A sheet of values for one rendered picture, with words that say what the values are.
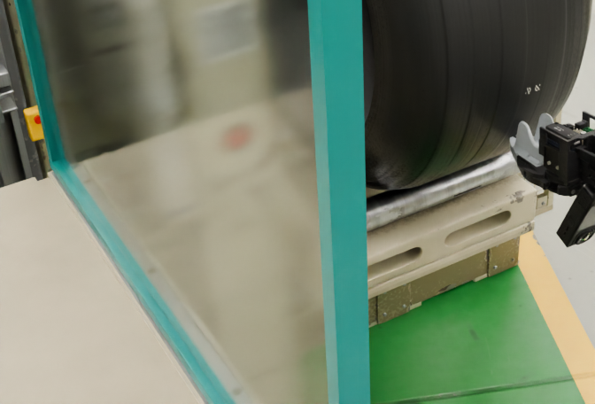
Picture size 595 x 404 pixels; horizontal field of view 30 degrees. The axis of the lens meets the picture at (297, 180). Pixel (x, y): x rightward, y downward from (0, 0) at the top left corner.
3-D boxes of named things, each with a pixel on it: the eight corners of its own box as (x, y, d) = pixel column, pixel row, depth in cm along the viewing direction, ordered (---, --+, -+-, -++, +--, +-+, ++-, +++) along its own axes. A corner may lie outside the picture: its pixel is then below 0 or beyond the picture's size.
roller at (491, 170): (312, 229, 158) (327, 253, 156) (315, 211, 154) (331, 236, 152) (509, 153, 171) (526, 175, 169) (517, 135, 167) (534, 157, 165)
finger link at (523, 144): (512, 105, 146) (558, 129, 138) (513, 145, 149) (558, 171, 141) (492, 112, 145) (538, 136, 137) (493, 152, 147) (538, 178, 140)
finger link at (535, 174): (537, 146, 144) (582, 170, 137) (537, 158, 145) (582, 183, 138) (507, 157, 142) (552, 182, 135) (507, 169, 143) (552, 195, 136)
